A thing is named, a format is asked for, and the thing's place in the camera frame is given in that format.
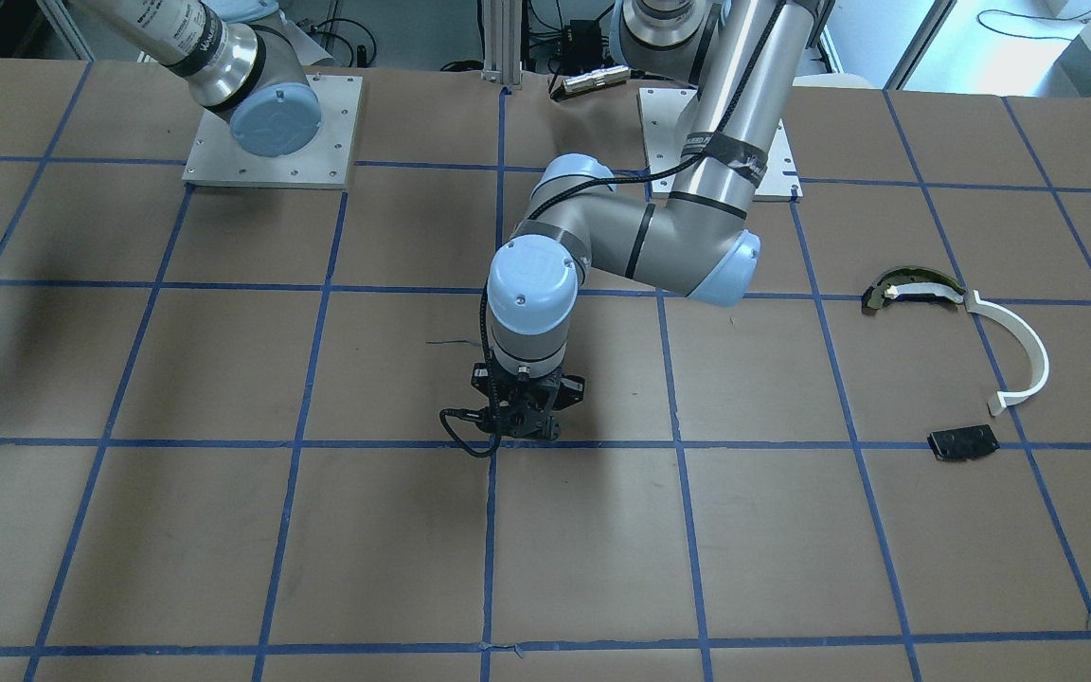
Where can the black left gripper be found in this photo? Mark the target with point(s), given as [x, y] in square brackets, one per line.
[571, 391]

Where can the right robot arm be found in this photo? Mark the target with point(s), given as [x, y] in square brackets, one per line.
[238, 60]

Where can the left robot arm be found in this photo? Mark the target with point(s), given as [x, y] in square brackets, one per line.
[680, 229]

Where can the loose blue thread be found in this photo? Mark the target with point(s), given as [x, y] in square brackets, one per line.
[455, 341]

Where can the dark green brake shoe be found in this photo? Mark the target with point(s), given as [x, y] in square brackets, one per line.
[911, 283]

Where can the small black plastic part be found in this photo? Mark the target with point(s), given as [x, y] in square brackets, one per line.
[963, 444]

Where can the white curved plastic part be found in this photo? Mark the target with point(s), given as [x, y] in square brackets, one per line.
[1033, 377]

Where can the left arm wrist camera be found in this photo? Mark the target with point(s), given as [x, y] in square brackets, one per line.
[507, 420]

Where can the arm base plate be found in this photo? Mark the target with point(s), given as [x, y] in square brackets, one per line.
[664, 114]
[288, 135]

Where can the aluminium frame post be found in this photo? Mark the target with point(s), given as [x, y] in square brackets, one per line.
[502, 35]

